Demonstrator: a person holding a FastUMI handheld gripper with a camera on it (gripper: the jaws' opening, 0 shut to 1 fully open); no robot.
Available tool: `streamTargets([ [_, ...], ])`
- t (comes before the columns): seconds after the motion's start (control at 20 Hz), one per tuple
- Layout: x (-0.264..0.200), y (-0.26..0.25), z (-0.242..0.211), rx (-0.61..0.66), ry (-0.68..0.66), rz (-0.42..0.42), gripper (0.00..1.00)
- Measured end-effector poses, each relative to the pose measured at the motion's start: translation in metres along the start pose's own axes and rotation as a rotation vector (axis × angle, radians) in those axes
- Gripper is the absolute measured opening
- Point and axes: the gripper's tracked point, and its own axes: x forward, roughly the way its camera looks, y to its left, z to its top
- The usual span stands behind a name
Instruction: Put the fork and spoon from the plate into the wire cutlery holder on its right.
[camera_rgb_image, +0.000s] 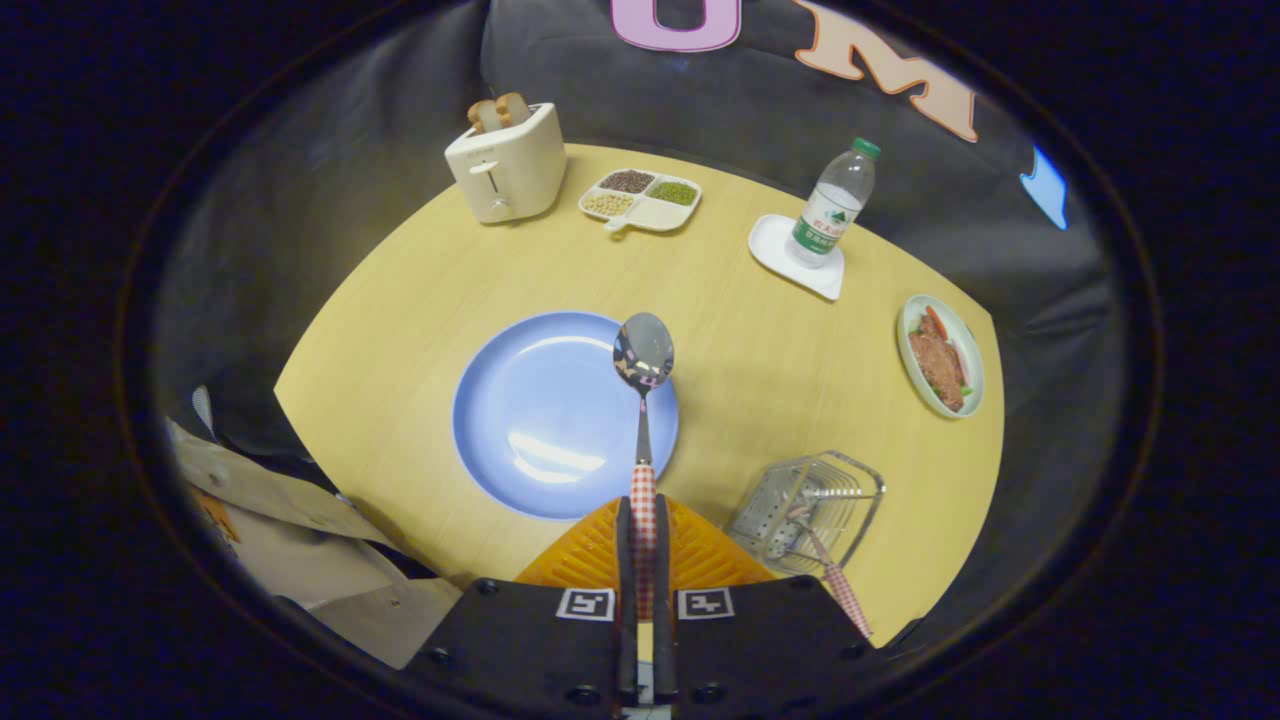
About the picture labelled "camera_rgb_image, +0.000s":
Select black backdrop cloth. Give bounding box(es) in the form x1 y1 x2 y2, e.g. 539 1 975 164
150 0 1116 651

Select clear water bottle green cap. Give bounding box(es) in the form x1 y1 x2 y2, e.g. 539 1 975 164
786 137 882 269

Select perforated metal cutlery basket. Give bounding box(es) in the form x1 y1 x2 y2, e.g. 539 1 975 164
724 450 886 579

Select cream white toaster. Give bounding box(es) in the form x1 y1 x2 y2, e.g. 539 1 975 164
445 102 568 225

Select white square coaster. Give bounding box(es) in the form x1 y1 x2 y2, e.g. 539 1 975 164
748 214 846 302

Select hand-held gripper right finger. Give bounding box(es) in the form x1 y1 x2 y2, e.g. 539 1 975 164
652 495 886 720

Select person's beige jacket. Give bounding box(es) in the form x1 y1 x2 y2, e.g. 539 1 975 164
165 415 466 669

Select spoon with red checked handle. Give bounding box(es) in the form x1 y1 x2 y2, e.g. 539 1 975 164
613 312 676 621

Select brown meat slices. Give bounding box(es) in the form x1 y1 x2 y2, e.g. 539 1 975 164
910 312 967 413

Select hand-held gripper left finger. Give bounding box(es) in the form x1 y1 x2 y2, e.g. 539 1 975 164
400 495 638 720

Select pale green food plate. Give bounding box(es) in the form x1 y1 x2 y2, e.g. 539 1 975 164
897 294 986 420

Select fork with red checked handle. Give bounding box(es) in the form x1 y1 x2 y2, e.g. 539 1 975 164
780 485 874 641

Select blue round plate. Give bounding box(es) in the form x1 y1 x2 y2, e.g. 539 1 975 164
452 311 680 521

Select white divided dish with beans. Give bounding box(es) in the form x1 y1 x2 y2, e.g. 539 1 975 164
579 168 703 239

